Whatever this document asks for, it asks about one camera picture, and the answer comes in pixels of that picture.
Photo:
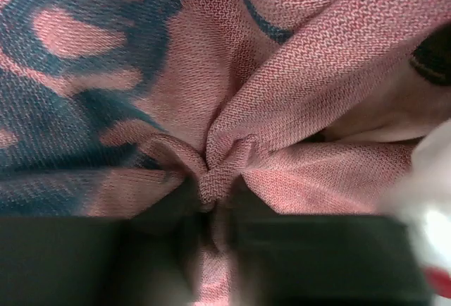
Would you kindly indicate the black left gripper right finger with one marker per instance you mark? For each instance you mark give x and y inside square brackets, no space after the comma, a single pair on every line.
[315,259]

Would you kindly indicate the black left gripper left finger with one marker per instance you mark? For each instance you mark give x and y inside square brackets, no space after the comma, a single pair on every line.
[151,259]

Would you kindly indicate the red and pink pillowcase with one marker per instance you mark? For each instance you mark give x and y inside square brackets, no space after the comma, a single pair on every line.
[107,106]

